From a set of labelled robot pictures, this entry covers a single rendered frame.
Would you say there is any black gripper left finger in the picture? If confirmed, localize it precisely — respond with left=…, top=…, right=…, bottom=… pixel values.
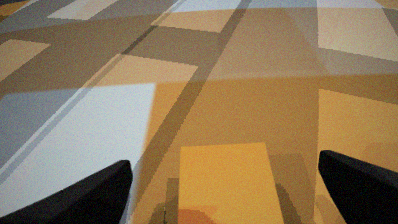
left=0, top=160, right=133, bottom=224

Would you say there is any orange block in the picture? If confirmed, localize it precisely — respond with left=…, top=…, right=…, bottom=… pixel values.
left=178, top=143, right=284, bottom=224

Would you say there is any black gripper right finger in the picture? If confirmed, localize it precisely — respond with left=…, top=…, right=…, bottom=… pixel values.
left=318, top=150, right=398, bottom=224

